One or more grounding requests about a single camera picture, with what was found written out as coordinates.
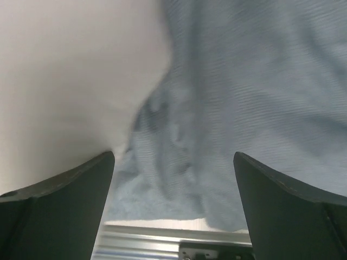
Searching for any grey-blue pillowcase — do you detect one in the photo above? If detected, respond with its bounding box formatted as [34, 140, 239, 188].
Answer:
[106, 1, 346, 231]

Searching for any aluminium mounting rail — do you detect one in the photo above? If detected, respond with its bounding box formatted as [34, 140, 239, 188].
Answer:
[92, 225, 252, 259]

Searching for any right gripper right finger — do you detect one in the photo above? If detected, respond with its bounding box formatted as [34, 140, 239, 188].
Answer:
[233, 152, 346, 259]

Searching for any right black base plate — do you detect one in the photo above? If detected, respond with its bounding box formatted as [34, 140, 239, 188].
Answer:
[178, 242, 255, 260]

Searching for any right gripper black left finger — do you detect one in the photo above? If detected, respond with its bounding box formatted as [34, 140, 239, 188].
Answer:
[1, 152, 115, 260]

